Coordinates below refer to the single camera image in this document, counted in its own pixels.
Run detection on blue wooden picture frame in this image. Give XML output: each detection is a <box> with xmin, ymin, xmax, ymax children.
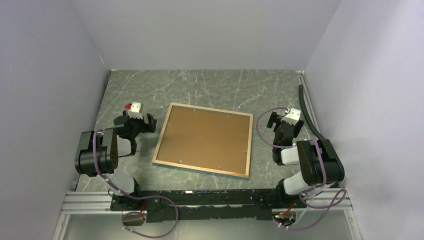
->
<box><xmin>151</xmin><ymin>102</ymin><xmax>254</xmax><ymax>179</ymax></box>

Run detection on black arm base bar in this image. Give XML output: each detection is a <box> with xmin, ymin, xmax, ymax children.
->
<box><xmin>110</xmin><ymin>186</ymin><xmax>306</xmax><ymax>223</ymax></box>

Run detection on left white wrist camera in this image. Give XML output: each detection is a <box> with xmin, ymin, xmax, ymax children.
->
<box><xmin>123</xmin><ymin>102</ymin><xmax>144</xmax><ymax>119</ymax></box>

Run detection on black corrugated hose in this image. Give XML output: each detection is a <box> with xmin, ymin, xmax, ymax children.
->
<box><xmin>298</xmin><ymin>84</ymin><xmax>327</xmax><ymax>141</ymax></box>

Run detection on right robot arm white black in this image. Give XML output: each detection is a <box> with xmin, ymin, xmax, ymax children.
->
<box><xmin>266</xmin><ymin>108</ymin><xmax>346</xmax><ymax>208</ymax></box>

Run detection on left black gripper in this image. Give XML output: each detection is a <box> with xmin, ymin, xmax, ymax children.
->
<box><xmin>123</xmin><ymin>110</ymin><xmax>157</xmax><ymax>139</ymax></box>

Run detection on aluminium extrusion rail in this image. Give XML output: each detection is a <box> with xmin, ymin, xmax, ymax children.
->
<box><xmin>61</xmin><ymin>188</ymin><xmax>353</xmax><ymax>214</ymax></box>

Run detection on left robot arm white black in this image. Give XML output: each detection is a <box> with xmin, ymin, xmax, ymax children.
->
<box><xmin>74</xmin><ymin>113</ymin><xmax>157</xmax><ymax>210</ymax></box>

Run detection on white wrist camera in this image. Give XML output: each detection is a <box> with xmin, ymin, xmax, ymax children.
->
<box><xmin>281</xmin><ymin>108</ymin><xmax>302</xmax><ymax>126</ymax></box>
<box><xmin>123</xmin><ymin>102</ymin><xmax>144</xmax><ymax>119</ymax></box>

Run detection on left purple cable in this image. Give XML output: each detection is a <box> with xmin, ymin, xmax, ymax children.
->
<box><xmin>93</xmin><ymin>129</ymin><xmax>180</xmax><ymax>239</ymax></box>

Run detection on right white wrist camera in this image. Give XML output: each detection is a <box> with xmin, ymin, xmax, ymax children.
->
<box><xmin>281</xmin><ymin>108</ymin><xmax>302</xmax><ymax>126</ymax></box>

